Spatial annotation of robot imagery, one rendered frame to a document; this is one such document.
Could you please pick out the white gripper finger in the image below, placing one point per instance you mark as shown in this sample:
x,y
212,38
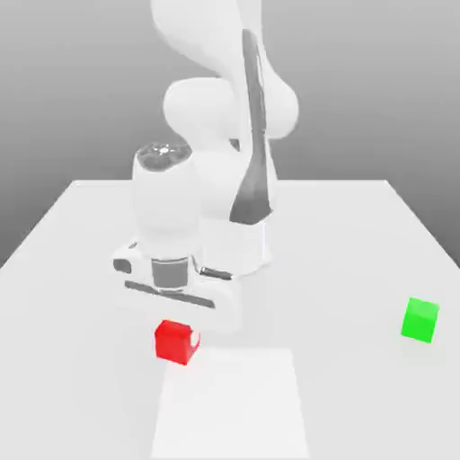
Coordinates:
x,y
212,332

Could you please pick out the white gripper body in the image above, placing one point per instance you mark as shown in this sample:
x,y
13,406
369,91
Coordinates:
x,y
172,294

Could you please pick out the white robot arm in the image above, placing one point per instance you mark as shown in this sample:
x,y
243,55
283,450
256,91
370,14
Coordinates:
x,y
215,107

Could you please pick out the small red cube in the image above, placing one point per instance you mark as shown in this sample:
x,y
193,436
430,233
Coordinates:
x,y
172,341

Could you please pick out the small green cube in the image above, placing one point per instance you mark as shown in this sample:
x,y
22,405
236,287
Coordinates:
x,y
418,321

